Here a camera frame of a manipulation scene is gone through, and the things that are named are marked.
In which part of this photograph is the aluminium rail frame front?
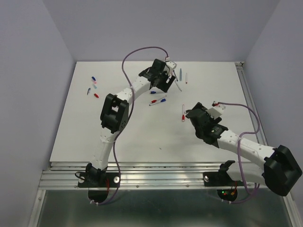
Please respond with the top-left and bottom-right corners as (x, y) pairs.
(28, 161), (302, 227)

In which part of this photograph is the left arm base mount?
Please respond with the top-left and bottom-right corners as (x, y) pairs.
(74, 163), (121, 206)

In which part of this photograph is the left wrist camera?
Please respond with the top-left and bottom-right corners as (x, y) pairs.
(166, 61), (177, 70)

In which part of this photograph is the aluminium rail right side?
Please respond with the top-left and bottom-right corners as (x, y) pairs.
(235, 62), (268, 158)

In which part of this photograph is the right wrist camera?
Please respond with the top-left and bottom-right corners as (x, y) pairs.
(206, 102), (226, 119)

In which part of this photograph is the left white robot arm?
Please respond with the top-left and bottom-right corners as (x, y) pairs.
(86, 59), (177, 186)

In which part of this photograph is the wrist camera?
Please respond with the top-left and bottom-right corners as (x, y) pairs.
(166, 61), (177, 70)
(206, 102), (226, 119)

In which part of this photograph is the light blue transparent pen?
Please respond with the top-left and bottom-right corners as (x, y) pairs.
(179, 68), (182, 81)

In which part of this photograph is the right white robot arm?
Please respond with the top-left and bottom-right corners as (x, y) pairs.
(185, 102), (303, 196)

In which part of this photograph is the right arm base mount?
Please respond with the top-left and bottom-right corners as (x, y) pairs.
(203, 160), (244, 204)

